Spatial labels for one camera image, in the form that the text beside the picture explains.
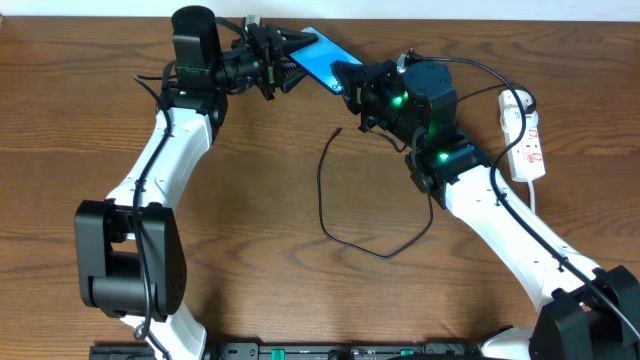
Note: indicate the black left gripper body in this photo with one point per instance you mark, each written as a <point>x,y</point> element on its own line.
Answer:
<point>268,62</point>

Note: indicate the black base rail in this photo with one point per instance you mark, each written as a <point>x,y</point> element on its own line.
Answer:
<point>253,351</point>

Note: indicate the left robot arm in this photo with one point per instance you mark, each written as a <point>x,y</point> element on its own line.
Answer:
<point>131,262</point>

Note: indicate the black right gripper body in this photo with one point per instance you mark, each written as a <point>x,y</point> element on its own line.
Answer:
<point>361,95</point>

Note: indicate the blue Galaxy smartphone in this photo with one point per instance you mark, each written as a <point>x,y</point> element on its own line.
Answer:
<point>316,60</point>

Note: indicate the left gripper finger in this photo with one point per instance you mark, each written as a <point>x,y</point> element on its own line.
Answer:
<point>289,41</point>
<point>288,75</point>

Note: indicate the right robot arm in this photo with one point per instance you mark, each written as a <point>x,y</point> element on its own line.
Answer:
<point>584,311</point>

